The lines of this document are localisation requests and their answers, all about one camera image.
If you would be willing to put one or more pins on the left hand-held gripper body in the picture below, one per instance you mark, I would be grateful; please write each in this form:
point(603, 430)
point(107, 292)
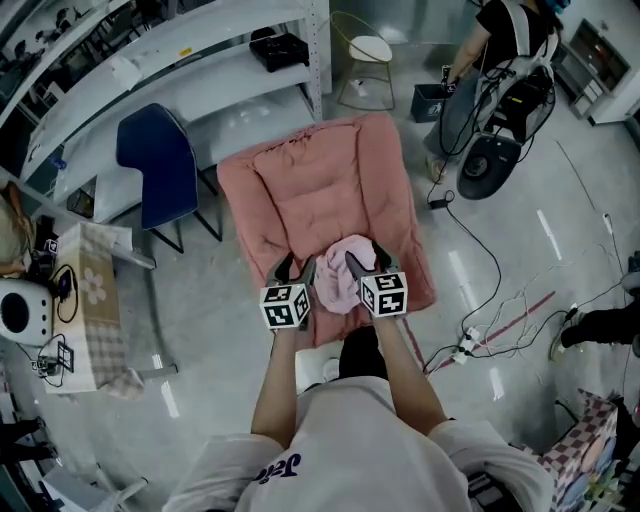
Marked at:
point(285, 310)

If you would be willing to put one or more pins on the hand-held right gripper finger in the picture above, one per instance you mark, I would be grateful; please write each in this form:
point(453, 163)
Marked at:
point(357, 266)
point(385, 257)

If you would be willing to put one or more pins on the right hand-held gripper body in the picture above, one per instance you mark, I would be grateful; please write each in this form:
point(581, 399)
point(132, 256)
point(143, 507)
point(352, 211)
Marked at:
point(384, 295)

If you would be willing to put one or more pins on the pink cloth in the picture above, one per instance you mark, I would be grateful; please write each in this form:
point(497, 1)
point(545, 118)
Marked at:
point(335, 280)

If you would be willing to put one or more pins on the pink padded seat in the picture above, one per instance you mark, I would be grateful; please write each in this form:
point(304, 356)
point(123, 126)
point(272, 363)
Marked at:
point(310, 190)

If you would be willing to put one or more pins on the person's right forearm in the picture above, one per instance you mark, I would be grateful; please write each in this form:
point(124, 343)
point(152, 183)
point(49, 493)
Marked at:
point(405, 375)

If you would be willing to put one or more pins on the person's left forearm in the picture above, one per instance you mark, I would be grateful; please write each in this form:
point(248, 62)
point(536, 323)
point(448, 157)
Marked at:
point(280, 380)

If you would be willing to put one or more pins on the table with checkered cloth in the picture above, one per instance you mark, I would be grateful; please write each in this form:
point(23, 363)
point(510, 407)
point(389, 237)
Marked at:
point(95, 310)

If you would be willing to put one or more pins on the person's black trousers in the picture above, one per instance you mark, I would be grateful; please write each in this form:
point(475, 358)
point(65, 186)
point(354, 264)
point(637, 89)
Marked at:
point(364, 355)

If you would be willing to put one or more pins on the person's white shoe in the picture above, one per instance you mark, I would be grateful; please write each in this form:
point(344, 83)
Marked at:
point(331, 370)

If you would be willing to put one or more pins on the black power adapter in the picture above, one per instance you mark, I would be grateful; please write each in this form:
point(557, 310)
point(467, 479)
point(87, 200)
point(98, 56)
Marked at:
point(439, 202)

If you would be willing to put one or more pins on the white power strip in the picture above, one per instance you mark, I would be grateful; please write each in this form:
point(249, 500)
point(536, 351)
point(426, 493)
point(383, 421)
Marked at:
point(467, 342)

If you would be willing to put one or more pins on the black floor fan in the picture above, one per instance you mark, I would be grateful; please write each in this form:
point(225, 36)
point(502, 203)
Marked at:
point(487, 165)

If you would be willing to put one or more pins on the person's white shirt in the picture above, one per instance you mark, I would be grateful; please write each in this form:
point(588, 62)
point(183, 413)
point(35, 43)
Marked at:
point(360, 450)

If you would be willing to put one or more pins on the dark blue bin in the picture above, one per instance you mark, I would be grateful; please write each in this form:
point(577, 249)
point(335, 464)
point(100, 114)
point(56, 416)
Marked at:
point(430, 104)

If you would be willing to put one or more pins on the dark blue chair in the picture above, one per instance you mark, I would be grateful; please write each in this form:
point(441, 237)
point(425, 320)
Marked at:
point(160, 165)

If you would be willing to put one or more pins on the white metal shelf unit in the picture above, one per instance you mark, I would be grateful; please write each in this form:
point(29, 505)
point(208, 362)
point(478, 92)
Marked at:
point(210, 75)

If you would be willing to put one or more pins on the black mesh basket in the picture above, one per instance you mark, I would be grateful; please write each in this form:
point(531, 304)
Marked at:
point(81, 200)

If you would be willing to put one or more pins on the black box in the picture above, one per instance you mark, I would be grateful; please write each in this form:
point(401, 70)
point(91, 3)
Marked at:
point(279, 49)

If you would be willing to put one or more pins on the small black device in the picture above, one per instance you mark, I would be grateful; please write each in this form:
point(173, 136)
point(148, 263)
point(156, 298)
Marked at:
point(65, 285)

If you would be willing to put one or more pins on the pink checkered box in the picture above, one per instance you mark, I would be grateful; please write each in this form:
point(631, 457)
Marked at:
point(580, 450)

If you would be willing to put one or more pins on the white round appliance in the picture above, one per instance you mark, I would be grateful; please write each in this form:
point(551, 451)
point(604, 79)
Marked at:
point(25, 312)

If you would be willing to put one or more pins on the grey cabinet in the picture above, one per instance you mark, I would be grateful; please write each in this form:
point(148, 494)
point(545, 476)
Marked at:
point(592, 65)

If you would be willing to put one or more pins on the small black frame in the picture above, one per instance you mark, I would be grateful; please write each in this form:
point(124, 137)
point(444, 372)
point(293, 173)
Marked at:
point(65, 356)

